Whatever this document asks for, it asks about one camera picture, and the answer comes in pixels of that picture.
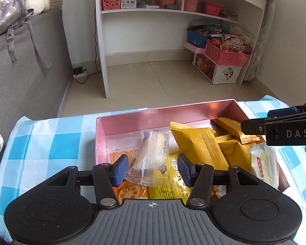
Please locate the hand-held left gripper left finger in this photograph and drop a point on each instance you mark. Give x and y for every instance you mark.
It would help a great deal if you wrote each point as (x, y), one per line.
(121, 169)

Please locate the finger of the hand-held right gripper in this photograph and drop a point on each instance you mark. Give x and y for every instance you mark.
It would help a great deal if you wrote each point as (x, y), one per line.
(283, 112)
(290, 132)

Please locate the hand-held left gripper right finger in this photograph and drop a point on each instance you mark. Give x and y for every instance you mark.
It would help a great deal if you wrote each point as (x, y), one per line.
(185, 169)

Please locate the orange cracker packet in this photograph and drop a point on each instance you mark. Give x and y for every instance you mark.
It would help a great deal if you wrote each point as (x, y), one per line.
(117, 157)

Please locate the orange lotus biscuit packet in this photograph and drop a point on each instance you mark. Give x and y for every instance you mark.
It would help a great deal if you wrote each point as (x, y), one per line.
(132, 191)

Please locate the large mustard yellow packet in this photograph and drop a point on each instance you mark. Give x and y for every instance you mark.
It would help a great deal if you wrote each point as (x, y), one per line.
(199, 143)

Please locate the clear-wrapped white pastry packet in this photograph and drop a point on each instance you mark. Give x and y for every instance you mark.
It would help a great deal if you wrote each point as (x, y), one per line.
(153, 153)

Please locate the white red-label packet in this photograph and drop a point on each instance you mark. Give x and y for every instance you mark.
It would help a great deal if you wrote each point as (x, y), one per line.
(264, 166)

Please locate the slim gold packet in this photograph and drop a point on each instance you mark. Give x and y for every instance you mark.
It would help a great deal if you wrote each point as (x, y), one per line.
(232, 129)

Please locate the pink box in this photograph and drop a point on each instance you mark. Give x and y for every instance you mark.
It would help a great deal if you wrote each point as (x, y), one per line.
(155, 120)

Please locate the bright yellow snack packet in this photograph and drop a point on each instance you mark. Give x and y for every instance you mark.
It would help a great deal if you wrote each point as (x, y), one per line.
(165, 186)

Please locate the white printed storage box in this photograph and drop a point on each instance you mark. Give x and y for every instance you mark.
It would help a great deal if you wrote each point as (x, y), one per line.
(227, 74)

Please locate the lace curtain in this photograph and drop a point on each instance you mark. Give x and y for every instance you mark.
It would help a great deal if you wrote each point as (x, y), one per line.
(260, 43)

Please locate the blue checked tablecloth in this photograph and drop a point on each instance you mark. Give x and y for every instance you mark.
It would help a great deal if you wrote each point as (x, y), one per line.
(53, 137)

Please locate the large pink basket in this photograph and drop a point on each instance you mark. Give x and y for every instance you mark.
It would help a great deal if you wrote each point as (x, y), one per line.
(224, 56)

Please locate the printed card box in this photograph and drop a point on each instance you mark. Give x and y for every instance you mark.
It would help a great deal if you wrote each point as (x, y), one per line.
(232, 42)

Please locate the cream fluffy bundle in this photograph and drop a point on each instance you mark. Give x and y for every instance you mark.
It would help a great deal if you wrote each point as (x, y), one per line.
(241, 33)

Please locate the black power adapter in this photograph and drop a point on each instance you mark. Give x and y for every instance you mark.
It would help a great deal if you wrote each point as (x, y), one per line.
(79, 71)

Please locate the dark flat box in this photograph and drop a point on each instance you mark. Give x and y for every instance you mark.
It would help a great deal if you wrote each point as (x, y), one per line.
(229, 15)

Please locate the blue box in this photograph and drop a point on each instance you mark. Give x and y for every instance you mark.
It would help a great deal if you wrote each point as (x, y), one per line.
(196, 39)

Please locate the white shelf unit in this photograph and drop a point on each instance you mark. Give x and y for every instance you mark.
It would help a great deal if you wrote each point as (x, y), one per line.
(102, 56)

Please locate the grey upholstered bed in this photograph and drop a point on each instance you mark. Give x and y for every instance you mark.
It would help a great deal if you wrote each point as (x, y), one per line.
(23, 94)

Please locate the small red basket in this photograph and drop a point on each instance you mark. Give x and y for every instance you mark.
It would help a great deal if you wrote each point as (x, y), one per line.
(211, 9)

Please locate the white label box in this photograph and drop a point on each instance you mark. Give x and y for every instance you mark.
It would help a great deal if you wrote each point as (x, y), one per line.
(128, 4)

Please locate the small pink basket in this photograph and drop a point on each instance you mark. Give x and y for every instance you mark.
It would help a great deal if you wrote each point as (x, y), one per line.
(111, 3)

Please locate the white plush toy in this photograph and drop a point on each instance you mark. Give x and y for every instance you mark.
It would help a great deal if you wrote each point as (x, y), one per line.
(38, 3)

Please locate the grey backpack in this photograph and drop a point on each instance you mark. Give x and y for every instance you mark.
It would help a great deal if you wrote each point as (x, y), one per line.
(5, 7)

